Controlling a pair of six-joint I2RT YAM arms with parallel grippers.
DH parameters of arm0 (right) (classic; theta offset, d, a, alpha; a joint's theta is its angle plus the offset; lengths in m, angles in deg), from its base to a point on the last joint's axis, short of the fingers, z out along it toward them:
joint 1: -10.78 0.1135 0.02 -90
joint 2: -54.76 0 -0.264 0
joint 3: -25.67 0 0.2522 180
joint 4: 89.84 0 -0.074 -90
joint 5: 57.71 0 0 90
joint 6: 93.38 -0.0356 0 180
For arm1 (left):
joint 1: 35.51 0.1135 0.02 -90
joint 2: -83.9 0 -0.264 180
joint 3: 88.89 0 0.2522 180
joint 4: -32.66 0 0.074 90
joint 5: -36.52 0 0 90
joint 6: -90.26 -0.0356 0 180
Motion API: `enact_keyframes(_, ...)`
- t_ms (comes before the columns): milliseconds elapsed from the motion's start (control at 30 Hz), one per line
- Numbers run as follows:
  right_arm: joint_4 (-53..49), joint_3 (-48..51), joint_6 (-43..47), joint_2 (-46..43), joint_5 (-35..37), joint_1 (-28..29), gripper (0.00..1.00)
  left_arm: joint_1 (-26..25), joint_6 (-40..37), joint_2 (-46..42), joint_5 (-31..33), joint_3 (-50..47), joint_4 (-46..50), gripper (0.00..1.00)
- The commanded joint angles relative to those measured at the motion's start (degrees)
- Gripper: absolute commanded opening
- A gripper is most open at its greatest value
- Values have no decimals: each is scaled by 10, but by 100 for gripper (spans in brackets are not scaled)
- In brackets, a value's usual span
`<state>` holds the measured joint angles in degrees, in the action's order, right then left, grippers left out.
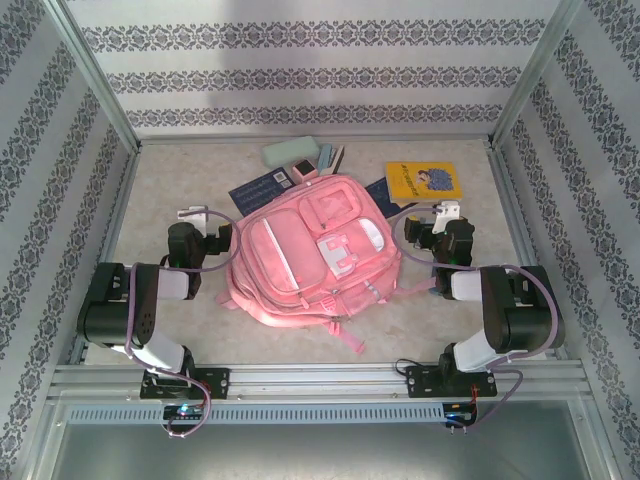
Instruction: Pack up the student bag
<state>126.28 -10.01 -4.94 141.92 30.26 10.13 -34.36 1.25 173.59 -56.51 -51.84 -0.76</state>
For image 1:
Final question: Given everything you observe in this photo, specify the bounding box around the yellow book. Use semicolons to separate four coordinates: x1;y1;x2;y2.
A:
384;160;464;206

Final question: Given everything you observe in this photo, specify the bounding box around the dark blue book with barcode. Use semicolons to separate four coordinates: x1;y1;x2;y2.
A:
228;168;294;217

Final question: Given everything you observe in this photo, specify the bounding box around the pink student backpack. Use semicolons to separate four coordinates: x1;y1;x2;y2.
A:
214;173;436;356

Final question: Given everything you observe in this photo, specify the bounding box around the small pink cube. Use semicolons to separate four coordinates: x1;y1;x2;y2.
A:
291;157;319;184

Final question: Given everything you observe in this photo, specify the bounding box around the mint green pencil case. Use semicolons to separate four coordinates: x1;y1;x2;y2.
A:
262;135;320;166

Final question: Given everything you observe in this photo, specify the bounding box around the small blue white box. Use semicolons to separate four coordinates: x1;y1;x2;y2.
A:
316;143;337;176

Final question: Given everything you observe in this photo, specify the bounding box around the grey metal panel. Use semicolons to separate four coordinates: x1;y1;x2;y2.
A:
47;422;609;480

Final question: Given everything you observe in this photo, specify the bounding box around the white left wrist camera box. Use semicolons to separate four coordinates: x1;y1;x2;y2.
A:
176;203;209;236

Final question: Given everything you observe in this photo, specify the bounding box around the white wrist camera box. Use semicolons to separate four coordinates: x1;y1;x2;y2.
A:
432;199;461;234
176;203;209;236

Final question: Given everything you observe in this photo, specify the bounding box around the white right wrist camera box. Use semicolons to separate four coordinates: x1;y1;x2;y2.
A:
432;199;461;234

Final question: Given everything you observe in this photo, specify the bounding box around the aluminium side rail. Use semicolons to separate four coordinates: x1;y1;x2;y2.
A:
67;149;141;366
487;142;569;361

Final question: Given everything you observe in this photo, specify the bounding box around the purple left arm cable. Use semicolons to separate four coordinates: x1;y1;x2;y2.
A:
122;207;244;441

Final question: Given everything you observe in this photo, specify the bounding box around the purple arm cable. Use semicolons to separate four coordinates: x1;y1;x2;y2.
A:
392;202;566;436
122;207;244;441

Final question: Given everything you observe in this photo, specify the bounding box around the aluminium back rail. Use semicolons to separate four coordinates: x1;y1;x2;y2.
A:
137;132;496;149

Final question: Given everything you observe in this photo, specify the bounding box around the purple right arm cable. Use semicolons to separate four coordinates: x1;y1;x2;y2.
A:
392;202;566;436

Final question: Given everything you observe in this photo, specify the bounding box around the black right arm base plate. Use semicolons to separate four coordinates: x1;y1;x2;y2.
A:
404;364;499;399

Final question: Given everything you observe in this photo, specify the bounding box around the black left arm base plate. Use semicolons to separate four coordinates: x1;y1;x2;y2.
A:
139;367;231;401

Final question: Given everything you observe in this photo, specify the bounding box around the aluminium frame post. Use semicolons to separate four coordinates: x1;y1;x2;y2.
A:
489;0;586;151
43;0;144;154

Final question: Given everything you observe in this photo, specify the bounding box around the aluminium mounting rail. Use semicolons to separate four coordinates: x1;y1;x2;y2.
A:
47;362;586;401

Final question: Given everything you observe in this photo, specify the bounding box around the slotted grey cable duct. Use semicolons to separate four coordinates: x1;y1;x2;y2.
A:
67;403;446;425

